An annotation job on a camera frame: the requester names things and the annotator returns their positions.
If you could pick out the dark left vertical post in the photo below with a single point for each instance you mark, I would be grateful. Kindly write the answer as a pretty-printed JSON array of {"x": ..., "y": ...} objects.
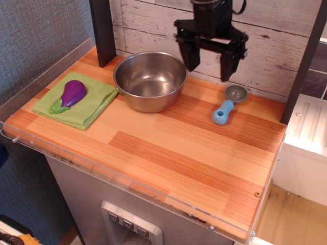
[{"x": 103, "y": 31}]

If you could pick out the silver toy dispenser panel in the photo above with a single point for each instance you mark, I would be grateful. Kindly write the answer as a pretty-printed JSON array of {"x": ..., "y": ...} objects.
[{"x": 127, "y": 225}]

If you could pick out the orange object bottom left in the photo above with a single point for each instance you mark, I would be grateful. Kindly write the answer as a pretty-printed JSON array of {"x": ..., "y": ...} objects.
[{"x": 28, "y": 239}]

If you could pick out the white toy sink unit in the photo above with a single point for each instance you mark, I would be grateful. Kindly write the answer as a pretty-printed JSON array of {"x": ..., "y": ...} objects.
[{"x": 301, "y": 165}]

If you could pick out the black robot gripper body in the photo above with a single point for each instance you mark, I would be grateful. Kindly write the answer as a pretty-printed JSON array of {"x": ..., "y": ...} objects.
[{"x": 212, "y": 28}]

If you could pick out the purple toy eggplant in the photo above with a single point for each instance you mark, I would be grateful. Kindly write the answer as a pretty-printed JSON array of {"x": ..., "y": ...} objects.
[{"x": 74, "y": 91}]

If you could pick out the dark right vertical post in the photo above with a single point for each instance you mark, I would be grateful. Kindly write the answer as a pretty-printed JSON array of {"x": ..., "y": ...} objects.
[{"x": 308, "y": 55}]

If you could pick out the dark vertical post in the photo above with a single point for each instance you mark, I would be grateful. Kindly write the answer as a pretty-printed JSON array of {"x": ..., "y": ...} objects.
[
  {"x": 103, "y": 31},
  {"x": 308, "y": 55}
]

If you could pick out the clear acrylic table guard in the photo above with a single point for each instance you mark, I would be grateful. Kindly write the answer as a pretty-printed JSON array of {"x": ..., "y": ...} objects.
[{"x": 215, "y": 177}]

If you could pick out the stainless steel bowl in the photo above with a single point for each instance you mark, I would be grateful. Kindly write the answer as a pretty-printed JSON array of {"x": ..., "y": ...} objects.
[{"x": 150, "y": 82}]

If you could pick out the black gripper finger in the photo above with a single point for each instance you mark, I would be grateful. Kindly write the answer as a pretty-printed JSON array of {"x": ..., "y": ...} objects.
[
  {"x": 229, "y": 62},
  {"x": 190, "y": 52}
]

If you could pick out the grey toy cabinet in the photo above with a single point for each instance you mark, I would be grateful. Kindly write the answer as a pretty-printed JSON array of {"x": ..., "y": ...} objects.
[{"x": 84, "y": 195}]

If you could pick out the blue handled grey spoon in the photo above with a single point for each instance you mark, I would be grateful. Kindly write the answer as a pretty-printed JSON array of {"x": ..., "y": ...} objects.
[{"x": 234, "y": 94}]

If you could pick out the green folded cloth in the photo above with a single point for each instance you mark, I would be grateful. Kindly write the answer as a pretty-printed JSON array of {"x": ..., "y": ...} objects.
[{"x": 80, "y": 115}]

